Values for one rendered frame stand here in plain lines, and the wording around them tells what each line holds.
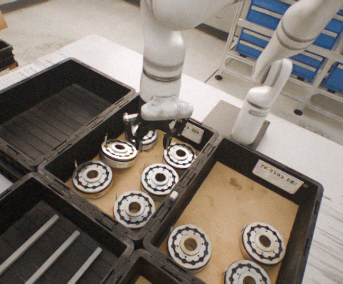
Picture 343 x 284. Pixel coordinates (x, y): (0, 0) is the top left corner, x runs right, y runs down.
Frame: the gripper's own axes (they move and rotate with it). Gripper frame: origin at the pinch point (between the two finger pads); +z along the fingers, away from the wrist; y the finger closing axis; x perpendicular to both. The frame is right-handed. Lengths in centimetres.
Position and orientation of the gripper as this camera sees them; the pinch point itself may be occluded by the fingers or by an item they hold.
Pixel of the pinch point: (152, 143)
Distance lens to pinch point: 60.1
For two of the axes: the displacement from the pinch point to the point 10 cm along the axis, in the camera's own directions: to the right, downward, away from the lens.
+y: -9.6, 1.0, -2.6
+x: 2.5, 7.3, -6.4
